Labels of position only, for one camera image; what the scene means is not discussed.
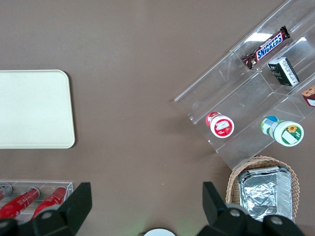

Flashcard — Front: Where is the cream rectangular serving tray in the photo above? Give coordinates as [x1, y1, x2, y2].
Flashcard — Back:
[0, 69, 75, 149]

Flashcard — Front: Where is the Snickers chocolate bar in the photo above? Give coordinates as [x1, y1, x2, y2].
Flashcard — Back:
[241, 25, 291, 70]

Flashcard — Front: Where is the clear acrylic bottle rack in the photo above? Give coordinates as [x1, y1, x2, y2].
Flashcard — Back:
[0, 181, 74, 223]

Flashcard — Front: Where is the small black carton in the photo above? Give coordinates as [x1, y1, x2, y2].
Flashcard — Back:
[267, 57, 301, 87]

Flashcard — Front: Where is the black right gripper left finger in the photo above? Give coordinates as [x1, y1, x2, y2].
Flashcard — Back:
[17, 182, 93, 236]

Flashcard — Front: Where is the chocolate chip cookie box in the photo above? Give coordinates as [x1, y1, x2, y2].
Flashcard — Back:
[302, 84, 315, 108]

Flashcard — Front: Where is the red lid yogurt cup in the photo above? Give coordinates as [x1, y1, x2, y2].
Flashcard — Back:
[205, 111, 235, 139]

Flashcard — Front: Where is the aluminium foil container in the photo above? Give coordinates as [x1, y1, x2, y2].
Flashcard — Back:
[237, 166, 294, 222]

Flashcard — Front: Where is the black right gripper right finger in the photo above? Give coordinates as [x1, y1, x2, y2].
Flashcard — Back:
[196, 181, 308, 236]

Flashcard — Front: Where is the clear acrylic stepped display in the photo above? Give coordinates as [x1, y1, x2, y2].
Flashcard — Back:
[174, 0, 315, 171]

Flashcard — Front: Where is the light wicker basket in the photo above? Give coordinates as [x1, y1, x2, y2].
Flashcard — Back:
[225, 155, 300, 224]

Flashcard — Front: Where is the white round object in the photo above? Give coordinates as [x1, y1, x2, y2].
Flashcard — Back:
[143, 228, 177, 236]

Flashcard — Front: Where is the green lid yogurt cup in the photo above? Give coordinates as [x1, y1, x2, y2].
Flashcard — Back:
[260, 116, 305, 148]

